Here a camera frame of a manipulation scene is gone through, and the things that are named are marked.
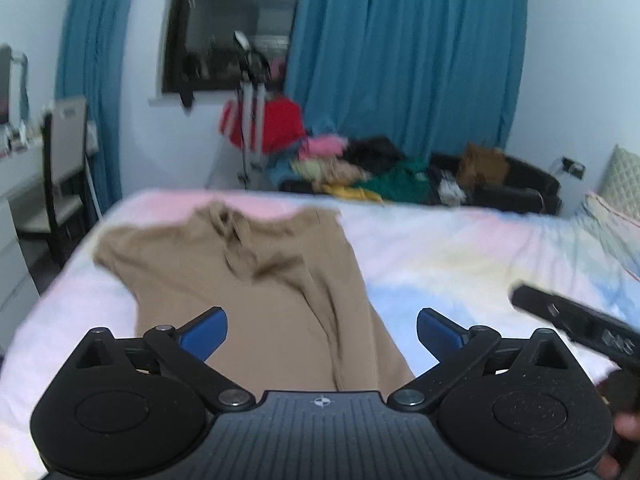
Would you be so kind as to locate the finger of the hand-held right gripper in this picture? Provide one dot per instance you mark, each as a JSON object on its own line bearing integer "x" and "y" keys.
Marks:
{"x": 535, "y": 302}

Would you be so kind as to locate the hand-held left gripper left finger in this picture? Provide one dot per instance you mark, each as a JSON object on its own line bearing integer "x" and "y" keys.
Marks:
{"x": 205, "y": 335}

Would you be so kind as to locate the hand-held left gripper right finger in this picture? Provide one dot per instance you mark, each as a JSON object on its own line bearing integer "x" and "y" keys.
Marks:
{"x": 440, "y": 335}

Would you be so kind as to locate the tan garment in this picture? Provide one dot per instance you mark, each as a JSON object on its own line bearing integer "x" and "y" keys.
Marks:
{"x": 280, "y": 310}

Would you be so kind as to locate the person's right hand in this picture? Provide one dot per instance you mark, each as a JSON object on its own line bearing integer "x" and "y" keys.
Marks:
{"x": 627, "y": 427}

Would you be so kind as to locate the pastel bed sheet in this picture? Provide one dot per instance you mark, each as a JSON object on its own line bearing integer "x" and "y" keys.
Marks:
{"x": 450, "y": 260}

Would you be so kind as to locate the pastel pillow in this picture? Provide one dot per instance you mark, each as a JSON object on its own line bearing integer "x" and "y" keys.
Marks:
{"x": 612, "y": 230}

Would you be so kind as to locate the black sofa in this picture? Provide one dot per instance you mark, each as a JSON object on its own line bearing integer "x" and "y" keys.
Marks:
{"x": 525, "y": 182}

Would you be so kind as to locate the white patterned garment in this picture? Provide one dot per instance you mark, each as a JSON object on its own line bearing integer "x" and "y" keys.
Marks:
{"x": 452, "y": 192}

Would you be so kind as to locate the brown paper bag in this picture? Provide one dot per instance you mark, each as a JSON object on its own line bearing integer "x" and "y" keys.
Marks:
{"x": 482, "y": 165}

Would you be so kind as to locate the green garment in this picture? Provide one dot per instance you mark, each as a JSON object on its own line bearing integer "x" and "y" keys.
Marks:
{"x": 400, "y": 180}

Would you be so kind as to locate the yellow garment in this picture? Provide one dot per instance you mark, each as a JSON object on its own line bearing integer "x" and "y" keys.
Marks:
{"x": 350, "y": 193}

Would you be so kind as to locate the blue garment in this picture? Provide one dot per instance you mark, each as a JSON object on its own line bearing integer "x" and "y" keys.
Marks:
{"x": 282, "y": 172}

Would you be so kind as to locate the khaki garment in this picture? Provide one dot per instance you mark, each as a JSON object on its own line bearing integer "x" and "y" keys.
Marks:
{"x": 347, "y": 174}

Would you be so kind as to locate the black garment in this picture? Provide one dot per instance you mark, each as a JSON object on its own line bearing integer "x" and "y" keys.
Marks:
{"x": 375, "y": 152}

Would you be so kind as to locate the yellow-green garment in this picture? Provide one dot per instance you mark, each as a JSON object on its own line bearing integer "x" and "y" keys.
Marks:
{"x": 310, "y": 169}

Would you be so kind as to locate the white dressing table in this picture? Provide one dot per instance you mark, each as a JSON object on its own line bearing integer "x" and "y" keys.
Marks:
{"x": 12, "y": 240}

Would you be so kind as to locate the pink garment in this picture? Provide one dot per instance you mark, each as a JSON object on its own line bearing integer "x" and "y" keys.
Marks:
{"x": 322, "y": 146}

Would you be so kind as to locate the red garment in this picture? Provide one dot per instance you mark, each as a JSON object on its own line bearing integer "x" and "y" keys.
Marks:
{"x": 280, "y": 125}

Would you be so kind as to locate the garment steamer stand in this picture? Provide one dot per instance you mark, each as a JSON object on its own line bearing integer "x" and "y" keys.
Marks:
{"x": 260, "y": 110}

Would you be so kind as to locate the beige black chair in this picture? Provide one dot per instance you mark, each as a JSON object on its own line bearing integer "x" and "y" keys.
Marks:
{"x": 65, "y": 145}

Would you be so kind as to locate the black hanging cloth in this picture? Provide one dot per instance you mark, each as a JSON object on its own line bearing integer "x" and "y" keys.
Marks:
{"x": 187, "y": 85}

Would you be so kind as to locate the wide blue curtain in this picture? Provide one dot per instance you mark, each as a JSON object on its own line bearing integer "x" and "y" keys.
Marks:
{"x": 400, "y": 50}

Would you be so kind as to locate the narrow blue curtain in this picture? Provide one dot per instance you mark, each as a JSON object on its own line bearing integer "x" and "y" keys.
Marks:
{"x": 95, "y": 60}

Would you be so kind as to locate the wavy vanity mirror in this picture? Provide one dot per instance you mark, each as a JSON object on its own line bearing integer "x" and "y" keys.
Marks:
{"x": 4, "y": 85}

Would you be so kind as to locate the black framed window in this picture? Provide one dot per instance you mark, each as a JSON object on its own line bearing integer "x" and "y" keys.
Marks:
{"x": 225, "y": 10}

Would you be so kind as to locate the black wall socket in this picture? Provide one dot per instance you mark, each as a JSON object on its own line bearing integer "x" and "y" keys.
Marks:
{"x": 574, "y": 167}

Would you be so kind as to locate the white wall panel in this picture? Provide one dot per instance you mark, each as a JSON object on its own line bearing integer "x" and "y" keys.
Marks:
{"x": 92, "y": 136}

